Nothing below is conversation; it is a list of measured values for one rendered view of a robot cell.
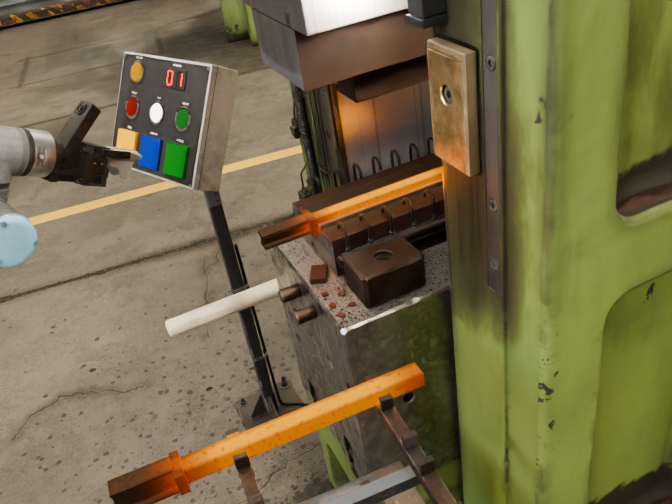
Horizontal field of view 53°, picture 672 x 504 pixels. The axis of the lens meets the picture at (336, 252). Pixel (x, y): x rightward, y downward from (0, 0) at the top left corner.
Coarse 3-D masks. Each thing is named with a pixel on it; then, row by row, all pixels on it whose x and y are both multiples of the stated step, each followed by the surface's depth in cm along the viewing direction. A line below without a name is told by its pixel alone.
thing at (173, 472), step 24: (360, 384) 95; (384, 384) 95; (408, 384) 95; (312, 408) 93; (336, 408) 92; (360, 408) 94; (264, 432) 91; (288, 432) 91; (168, 456) 88; (192, 456) 89; (216, 456) 88; (120, 480) 86; (144, 480) 85; (168, 480) 88; (192, 480) 88
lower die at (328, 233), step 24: (408, 168) 141; (432, 168) 137; (336, 192) 137; (360, 192) 133; (408, 192) 128; (432, 192) 129; (384, 216) 124; (408, 216) 124; (312, 240) 131; (336, 240) 120; (360, 240) 122; (336, 264) 122
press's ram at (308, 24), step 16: (256, 0) 110; (272, 0) 103; (288, 0) 97; (304, 0) 93; (320, 0) 94; (336, 0) 94; (352, 0) 95; (368, 0) 96; (384, 0) 97; (400, 0) 99; (272, 16) 106; (288, 16) 101; (304, 16) 94; (320, 16) 95; (336, 16) 96; (352, 16) 97; (368, 16) 98; (304, 32) 95; (320, 32) 96
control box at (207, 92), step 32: (128, 64) 166; (160, 64) 158; (192, 64) 151; (128, 96) 166; (160, 96) 158; (192, 96) 151; (224, 96) 152; (128, 128) 167; (160, 128) 159; (192, 128) 151; (224, 128) 154; (160, 160) 159; (192, 160) 152
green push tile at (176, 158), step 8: (168, 144) 156; (176, 144) 154; (168, 152) 156; (176, 152) 154; (184, 152) 152; (168, 160) 156; (176, 160) 154; (184, 160) 152; (168, 168) 156; (176, 168) 154; (184, 168) 153; (176, 176) 154; (184, 176) 153
